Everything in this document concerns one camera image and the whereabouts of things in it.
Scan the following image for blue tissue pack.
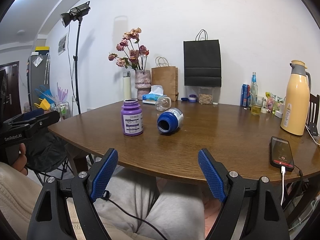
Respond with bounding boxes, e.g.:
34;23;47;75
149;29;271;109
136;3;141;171
142;85;165;105

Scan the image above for brown paper bag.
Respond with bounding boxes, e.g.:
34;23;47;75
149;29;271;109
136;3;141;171
151;56;178;101

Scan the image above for studio light on stand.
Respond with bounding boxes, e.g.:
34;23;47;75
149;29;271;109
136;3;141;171
60;1;91;114

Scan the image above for snack packets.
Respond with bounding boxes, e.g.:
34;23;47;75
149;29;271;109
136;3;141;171
265;92;284;114

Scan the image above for dark brown door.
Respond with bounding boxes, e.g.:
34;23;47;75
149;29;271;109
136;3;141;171
1;61;22;120

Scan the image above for person's left hand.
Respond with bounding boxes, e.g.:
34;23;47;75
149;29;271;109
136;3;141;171
12;143;28;176

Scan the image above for blue supplement bottle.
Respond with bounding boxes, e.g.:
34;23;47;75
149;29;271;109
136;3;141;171
157;108;184;134

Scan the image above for purple white small jar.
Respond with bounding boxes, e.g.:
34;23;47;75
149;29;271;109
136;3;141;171
188;94;197;102

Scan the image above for blue soda can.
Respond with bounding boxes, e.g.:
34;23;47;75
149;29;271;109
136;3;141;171
240;84;250;108

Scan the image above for glass of yellow drink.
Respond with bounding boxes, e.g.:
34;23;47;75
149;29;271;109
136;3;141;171
251;96;264;115

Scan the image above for clear container with grains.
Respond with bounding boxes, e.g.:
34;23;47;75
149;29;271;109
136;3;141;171
198;87;214;105

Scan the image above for black smartphone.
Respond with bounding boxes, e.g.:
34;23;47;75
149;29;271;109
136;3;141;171
270;137;295;172

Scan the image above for white power adapter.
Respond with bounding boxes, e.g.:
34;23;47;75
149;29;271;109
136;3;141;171
274;103;284;119

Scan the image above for white thermos bottle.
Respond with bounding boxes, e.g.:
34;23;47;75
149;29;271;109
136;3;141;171
123;71;132;100

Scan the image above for clear glass soda bottle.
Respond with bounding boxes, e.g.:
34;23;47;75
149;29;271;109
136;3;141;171
249;72;258;106

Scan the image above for grey refrigerator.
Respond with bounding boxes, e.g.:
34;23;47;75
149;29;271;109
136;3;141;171
27;54;50;110

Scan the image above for yellow thermos jug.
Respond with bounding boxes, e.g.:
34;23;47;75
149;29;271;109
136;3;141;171
280;60;311;136

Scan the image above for clear glass jar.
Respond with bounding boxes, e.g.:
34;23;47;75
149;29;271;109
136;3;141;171
155;96;171;112

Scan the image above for white charging cable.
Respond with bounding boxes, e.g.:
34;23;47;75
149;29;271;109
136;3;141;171
280;166;286;207

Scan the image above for black folding chair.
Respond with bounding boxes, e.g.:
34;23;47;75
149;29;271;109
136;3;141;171
25;128;73;185

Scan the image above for pink ceramic vase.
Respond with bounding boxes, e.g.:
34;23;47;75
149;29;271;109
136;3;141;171
135;70;151;100

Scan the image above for purple supplement bottle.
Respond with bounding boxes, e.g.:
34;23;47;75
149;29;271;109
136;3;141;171
120;99;143;136

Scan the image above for black paper bag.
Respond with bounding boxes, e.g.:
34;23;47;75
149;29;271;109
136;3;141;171
183;29;222;88

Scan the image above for dried pink flowers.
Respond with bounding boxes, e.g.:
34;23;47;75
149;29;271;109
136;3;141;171
108;28;150;71

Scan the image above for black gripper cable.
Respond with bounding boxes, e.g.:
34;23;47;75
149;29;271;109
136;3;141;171
101;190;168;240

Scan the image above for person's beige sleeve forearm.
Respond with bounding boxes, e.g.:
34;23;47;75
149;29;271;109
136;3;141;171
1;163;42;239

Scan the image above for dark wooden chair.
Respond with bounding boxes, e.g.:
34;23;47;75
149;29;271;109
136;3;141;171
306;94;319;137

